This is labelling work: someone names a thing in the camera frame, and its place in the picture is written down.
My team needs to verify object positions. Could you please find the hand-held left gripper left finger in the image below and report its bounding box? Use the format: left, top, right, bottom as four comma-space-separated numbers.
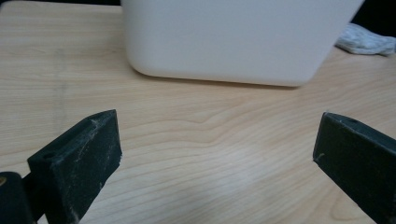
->
27, 109, 123, 224

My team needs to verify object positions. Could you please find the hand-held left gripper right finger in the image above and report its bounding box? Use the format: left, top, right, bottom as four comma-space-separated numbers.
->
312, 111, 396, 224

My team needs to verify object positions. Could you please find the grey cloth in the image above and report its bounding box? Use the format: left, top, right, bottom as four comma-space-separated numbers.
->
335, 22, 396, 57

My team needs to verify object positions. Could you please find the white plastic bin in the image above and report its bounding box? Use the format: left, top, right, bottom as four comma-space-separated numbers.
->
120, 0, 365, 88

